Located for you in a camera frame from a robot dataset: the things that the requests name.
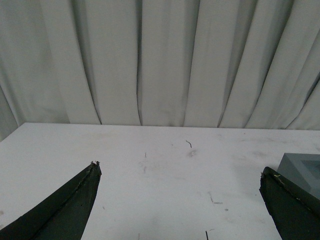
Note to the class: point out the gray base block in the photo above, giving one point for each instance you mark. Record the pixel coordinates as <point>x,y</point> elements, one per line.
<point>303,170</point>

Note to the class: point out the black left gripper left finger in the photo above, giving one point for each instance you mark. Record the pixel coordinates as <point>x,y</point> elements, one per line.
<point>61,216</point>

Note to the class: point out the white pleated curtain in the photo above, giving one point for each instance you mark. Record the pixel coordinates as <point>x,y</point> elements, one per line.
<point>177,63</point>

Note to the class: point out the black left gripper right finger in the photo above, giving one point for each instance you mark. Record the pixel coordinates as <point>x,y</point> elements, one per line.
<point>294,211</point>

